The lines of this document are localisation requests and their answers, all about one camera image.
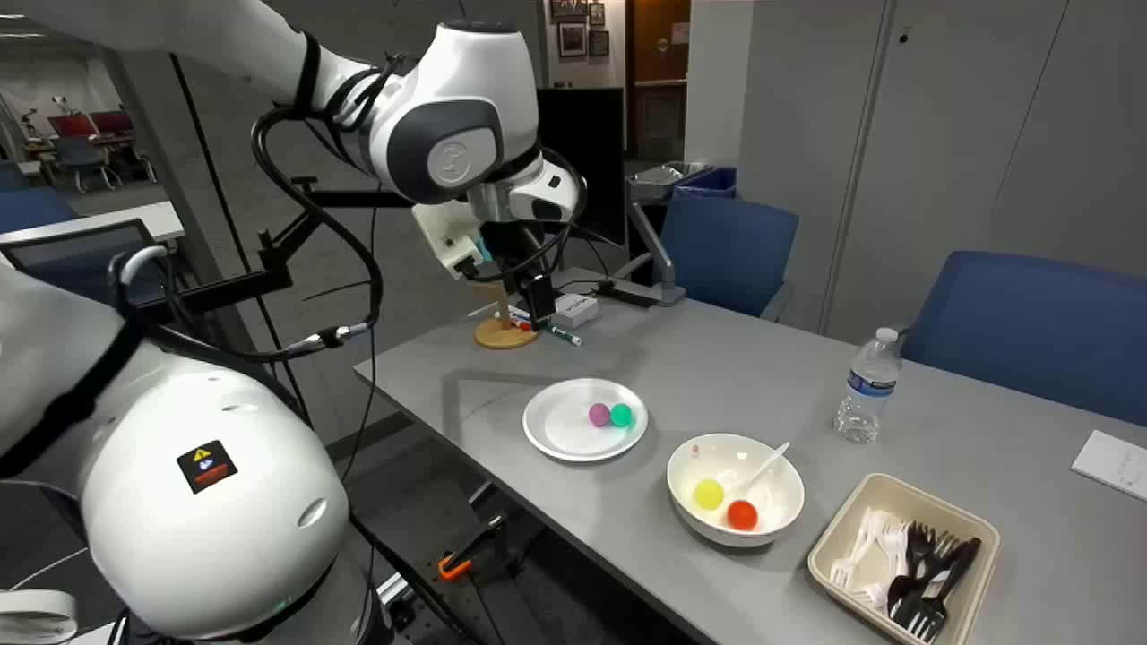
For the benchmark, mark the beige cutlery tray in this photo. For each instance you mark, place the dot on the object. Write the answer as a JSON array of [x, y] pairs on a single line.
[[862, 577]]

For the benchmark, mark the gray desk stand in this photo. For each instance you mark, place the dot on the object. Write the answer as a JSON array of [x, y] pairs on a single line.
[[659, 270]]

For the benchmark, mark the white bowl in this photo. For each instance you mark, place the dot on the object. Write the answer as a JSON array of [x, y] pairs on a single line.
[[764, 514]]

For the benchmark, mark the purple ball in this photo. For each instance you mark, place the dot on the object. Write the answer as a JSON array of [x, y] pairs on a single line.
[[599, 412]]

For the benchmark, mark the clear plastic water bottle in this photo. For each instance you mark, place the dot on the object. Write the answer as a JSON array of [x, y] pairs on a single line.
[[866, 389]]

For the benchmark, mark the orange black clamp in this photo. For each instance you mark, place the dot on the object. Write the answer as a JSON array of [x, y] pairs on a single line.
[[457, 568]]

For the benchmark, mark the white paper sheet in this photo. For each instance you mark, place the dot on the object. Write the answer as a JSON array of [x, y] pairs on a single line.
[[1115, 463]]

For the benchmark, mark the black monitor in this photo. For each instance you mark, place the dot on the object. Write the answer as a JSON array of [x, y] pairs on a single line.
[[593, 154]]

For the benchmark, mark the wooden mug tree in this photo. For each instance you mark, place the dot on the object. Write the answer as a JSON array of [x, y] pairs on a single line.
[[503, 339]]

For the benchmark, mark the red ball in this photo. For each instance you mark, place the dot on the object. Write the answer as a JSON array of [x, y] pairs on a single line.
[[742, 514]]

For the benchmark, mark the blue office chair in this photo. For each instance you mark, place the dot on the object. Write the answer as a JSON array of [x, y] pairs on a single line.
[[729, 253], [1027, 322]]

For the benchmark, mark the teal marker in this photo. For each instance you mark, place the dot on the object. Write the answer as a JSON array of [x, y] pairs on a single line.
[[563, 334]]

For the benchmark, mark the white round plate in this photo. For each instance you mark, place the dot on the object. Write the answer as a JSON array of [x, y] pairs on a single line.
[[562, 432]]

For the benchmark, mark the small white box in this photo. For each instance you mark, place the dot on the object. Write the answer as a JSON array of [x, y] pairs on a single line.
[[577, 308]]

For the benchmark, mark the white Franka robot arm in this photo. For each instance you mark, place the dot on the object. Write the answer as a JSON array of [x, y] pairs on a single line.
[[201, 503]]

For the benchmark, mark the black camera mount rod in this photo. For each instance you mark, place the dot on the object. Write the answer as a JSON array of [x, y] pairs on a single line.
[[344, 195]]

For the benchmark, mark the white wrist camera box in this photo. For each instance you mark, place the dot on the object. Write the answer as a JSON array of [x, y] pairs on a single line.
[[451, 236]]

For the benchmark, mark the red white marker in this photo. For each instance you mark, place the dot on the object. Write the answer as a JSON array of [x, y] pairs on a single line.
[[520, 315]]

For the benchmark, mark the blue bin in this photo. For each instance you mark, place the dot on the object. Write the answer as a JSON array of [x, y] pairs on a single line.
[[715, 179]]

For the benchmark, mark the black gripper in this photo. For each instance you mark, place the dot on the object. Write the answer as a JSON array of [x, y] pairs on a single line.
[[520, 254]]

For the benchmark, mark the wooden door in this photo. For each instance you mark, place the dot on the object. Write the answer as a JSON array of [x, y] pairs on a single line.
[[659, 39]]

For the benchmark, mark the white plastic fork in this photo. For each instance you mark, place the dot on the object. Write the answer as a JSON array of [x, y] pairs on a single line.
[[852, 560], [878, 560], [888, 531]]

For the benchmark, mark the black plastic fork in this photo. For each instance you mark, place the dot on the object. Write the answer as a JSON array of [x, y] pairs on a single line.
[[952, 576], [921, 551]]

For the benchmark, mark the white cabinet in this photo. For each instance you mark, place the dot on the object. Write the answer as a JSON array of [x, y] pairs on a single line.
[[955, 121]]

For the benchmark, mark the green ball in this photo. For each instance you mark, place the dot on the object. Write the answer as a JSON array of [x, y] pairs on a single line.
[[620, 416]]

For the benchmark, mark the yellow ball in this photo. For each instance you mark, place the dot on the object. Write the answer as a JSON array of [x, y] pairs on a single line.
[[709, 494]]

